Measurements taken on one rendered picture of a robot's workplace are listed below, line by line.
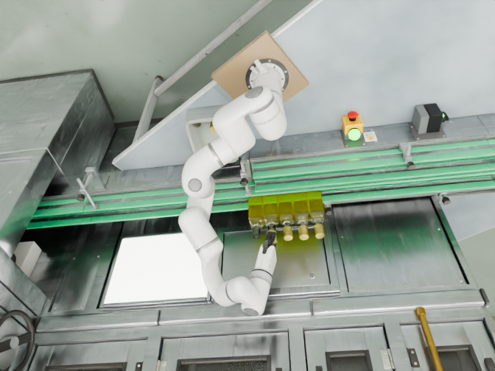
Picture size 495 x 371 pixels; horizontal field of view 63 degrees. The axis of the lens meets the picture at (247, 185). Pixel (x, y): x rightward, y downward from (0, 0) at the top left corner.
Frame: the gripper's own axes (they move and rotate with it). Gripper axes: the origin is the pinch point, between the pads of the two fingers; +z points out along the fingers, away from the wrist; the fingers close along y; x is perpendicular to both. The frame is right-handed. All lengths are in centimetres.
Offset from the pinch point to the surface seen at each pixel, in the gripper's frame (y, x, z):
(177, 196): 2.0, 42.7, 13.7
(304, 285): -14.3, -12.8, -7.8
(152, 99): 8, 81, 75
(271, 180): 4.2, 5.6, 25.9
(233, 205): -5.1, 21.1, 18.5
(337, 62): 43, -17, 49
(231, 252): -14.6, 18.4, 2.2
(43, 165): 16, 98, 10
